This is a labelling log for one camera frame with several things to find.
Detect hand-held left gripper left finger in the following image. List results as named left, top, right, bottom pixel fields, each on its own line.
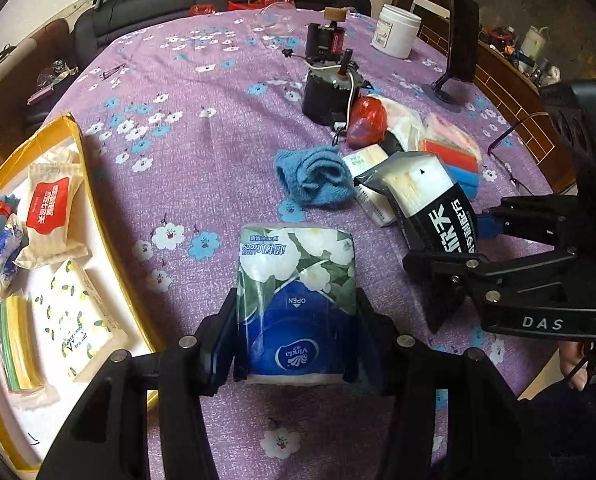
left=38, top=287, right=239, bottom=480

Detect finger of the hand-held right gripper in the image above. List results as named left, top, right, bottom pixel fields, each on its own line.
left=474, top=194, right=582, bottom=244
left=402, top=248, right=579, bottom=334

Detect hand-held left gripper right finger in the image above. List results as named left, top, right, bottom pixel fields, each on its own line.
left=345, top=287, right=561, bottom=480

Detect black foil packet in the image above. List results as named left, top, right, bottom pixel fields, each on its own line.
left=353, top=151, right=479, bottom=333

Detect blue green floral tissue pack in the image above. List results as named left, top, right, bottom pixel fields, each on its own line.
left=235, top=225, right=359, bottom=386

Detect red and blue tissue pack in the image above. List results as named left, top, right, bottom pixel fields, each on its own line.
left=420, top=139, right=482, bottom=200

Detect small white tissue pack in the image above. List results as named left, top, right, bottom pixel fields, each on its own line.
left=342, top=143, right=399, bottom=227

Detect pink tissue pack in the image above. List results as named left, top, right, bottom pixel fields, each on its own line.
left=422, top=111, right=482, bottom=160

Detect lemon print tissue pack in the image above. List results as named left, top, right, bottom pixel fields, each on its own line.
left=29, top=259, right=130, bottom=384

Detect white soft packet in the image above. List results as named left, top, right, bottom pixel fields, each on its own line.
left=377, top=96, right=425, bottom=155

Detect blue knitted towel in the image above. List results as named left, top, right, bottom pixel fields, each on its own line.
left=273, top=144, right=357, bottom=209

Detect red plastic bag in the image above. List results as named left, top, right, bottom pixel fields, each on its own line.
left=347, top=95, right=389, bottom=149

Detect yellow cardboard box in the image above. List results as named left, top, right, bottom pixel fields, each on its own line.
left=0, top=111, right=163, bottom=476

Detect green yellow sponge pack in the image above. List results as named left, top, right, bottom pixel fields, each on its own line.
left=0, top=294, right=60, bottom=397

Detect red label white towel packet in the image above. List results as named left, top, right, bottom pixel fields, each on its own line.
left=14, top=142, right=90, bottom=271

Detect clear bag with blue cloth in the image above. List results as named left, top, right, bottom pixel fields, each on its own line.
left=0, top=194, right=27, bottom=305

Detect person's right forearm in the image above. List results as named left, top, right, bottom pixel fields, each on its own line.
left=520, top=355, right=596, bottom=480

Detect person's right hand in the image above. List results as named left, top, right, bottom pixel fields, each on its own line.
left=558, top=341, right=593, bottom=392

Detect purple eyeglasses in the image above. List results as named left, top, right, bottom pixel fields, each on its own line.
left=486, top=111, right=566, bottom=196

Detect wooden cabinet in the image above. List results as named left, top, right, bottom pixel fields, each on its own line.
left=418, top=0, right=578, bottom=193

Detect grey phone stand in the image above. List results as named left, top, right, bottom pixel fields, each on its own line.
left=430, top=72, right=464, bottom=114

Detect clutter on cabinet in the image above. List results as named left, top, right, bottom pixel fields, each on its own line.
left=478, top=22, right=563, bottom=86

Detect black monitor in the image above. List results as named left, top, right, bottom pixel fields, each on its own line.
left=447, top=0, right=480, bottom=84

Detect black cylindrical motor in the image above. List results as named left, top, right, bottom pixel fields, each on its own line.
left=300, top=49, right=371, bottom=127

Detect white plastic jar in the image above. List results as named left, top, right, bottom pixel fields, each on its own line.
left=370, top=3, right=423, bottom=59

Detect black motor with cork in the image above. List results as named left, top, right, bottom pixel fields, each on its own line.
left=305, top=6, right=349, bottom=59

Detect clear glass bowl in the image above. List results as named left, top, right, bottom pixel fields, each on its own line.
left=258, top=1, right=299, bottom=37

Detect pink pouch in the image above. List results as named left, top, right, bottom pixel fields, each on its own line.
left=27, top=85, right=55, bottom=107

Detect clear plastic bag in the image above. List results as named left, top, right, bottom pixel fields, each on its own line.
left=34, top=59, right=80, bottom=92

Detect brown sofa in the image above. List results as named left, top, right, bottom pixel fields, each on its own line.
left=0, top=17, right=85, bottom=161

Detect large red shopping bag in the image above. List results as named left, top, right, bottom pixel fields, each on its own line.
left=227, top=0, right=295, bottom=12

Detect dark leather sofa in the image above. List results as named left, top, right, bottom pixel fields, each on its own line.
left=73, top=0, right=373, bottom=63

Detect white motor cable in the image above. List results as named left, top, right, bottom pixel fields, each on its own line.
left=310, top=60, right=361, bottom=133

